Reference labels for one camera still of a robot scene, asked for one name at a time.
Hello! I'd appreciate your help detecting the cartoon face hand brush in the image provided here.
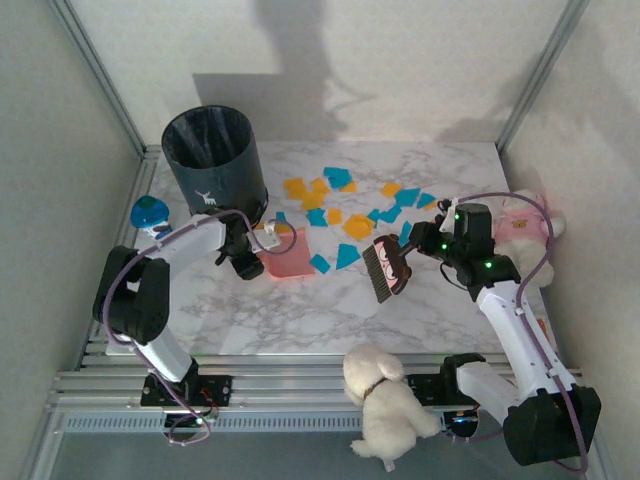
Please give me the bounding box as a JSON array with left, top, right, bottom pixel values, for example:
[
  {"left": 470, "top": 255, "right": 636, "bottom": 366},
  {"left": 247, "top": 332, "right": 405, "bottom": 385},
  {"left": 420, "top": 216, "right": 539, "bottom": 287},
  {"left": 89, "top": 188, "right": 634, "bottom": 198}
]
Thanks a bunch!
[{"left": 361, "top": 233, "right": 419, "bottom": 306}]

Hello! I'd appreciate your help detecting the pink dustpan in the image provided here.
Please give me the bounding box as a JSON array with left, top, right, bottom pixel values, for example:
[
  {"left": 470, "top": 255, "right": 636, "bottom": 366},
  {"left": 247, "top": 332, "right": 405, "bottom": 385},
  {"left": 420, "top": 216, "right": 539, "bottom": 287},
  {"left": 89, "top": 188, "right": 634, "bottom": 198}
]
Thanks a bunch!
[{"left": 258, "top": 223, "right": 316, "bottom": 279}]

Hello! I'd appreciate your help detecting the plush toy in pink shirt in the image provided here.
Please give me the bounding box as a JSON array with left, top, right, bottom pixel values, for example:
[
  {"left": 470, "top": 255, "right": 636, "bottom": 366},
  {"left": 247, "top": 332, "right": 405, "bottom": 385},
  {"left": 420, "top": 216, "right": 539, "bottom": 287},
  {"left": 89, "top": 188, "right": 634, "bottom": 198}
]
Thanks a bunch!
[{"left": 492, "top": 188, "right": 568, "bottom": 289}]

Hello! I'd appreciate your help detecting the dark bin with deer print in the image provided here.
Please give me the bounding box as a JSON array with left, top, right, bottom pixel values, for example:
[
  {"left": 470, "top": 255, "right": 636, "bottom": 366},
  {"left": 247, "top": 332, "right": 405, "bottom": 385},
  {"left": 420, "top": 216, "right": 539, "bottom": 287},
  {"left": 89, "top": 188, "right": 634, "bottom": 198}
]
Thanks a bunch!
[{"left": 160, "top": 104, "right": 270, "bottom": 232}]

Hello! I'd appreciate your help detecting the blue and green toy cup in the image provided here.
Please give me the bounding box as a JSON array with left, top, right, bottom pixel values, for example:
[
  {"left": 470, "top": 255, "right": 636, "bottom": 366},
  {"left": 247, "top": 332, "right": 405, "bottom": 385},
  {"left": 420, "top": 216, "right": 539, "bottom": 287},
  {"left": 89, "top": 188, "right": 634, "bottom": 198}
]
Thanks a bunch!
[{"left": 130, "top": 195, "right": 174, "bottom": 241}]

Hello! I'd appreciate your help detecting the white plush dog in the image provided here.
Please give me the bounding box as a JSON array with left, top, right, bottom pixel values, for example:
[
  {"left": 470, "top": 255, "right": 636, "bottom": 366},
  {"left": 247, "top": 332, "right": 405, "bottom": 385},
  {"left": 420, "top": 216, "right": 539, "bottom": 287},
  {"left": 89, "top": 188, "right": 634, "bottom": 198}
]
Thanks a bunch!
[{"left": 342, "top": 341, "right": 444, "bottom": 474}]

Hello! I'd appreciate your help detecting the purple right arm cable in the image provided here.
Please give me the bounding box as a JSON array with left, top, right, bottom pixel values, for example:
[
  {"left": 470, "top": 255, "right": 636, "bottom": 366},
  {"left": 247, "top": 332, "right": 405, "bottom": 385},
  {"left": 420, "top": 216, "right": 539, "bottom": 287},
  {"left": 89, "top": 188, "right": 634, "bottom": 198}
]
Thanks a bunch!
[{"left": 447, "top": 192, "right": 591, "bottom": 474}]

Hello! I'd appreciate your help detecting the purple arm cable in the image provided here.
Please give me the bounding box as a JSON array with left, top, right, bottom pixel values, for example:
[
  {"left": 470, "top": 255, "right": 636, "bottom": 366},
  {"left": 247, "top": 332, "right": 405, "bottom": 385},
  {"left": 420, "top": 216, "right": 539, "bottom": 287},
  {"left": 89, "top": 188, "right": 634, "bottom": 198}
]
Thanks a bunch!
[
  {"left": 447, "top": 192, "right": 591, "bottom": 474},
  {"left": 92, "top": 207, "right": 299, "bottom": 449}
]

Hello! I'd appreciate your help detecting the aluminium side rail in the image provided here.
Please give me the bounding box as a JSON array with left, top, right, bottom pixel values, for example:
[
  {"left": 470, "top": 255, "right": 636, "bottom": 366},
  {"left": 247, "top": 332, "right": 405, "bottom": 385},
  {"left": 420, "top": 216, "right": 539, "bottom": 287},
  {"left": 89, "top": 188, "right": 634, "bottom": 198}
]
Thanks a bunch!
[{"left": 79, "top": 144, "right": 162, "bottom": 357}]

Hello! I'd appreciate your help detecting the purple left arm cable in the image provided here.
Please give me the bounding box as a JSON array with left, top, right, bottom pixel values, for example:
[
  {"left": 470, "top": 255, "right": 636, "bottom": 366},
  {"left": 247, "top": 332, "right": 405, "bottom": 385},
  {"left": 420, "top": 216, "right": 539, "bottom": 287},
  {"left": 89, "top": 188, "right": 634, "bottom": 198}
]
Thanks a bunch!
[{"left": 92, "top": 207, "right": 299, "bottom": 449}]

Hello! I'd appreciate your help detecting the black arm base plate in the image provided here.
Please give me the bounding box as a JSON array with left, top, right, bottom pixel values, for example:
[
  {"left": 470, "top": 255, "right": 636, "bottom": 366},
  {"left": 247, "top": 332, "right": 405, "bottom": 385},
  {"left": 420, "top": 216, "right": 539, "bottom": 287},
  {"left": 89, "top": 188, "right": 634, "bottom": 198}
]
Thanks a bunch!
[
  {"left": 141, "top": 374, "right": 234, "bottom": 407},
  {"left": 404, "top": 372, "right": 501, "bottom": 407}
]

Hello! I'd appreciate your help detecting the aluminium rail base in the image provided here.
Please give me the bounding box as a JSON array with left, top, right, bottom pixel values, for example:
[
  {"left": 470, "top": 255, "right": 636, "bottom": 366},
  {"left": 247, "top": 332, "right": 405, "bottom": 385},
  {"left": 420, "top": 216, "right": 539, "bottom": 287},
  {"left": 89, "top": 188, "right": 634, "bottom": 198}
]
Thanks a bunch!
[{"left": 43, "top": 349, "right": 609, "bottom": 419}]

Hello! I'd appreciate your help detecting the grey slotted cable duct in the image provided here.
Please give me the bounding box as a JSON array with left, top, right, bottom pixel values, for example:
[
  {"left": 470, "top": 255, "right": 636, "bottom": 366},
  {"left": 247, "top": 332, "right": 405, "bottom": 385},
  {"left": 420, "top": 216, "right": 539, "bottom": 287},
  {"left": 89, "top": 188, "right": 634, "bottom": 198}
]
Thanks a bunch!
[{"left": 59, "top": 415, "right": 366, "bottom": 435}]

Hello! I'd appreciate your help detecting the aluminium frame post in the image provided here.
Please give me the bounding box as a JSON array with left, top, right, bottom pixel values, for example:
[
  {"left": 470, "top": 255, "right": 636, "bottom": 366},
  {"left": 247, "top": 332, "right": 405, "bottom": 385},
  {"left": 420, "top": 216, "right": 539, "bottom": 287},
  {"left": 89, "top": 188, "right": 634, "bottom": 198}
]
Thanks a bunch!
[
  {"left": 496, "top": 0, "right": 591, "bottom": 152},
  {"left": 47, "top": 0, "right": 147, "bottom": 157}
]

